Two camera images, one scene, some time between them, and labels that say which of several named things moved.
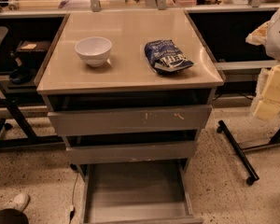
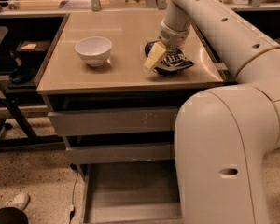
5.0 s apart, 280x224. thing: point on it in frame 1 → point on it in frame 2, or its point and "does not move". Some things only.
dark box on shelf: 33,49 does not move
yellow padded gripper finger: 275,92 → 171,38
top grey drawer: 131,120 does not move
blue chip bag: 165,57 does not move
